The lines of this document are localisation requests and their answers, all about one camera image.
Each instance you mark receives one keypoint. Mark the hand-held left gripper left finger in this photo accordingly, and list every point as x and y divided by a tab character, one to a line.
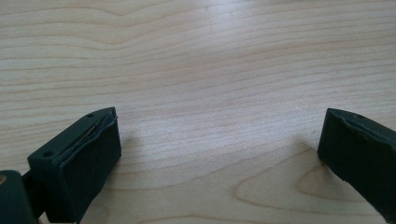
84	161

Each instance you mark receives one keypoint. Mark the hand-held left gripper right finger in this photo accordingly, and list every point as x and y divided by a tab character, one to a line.
358	152

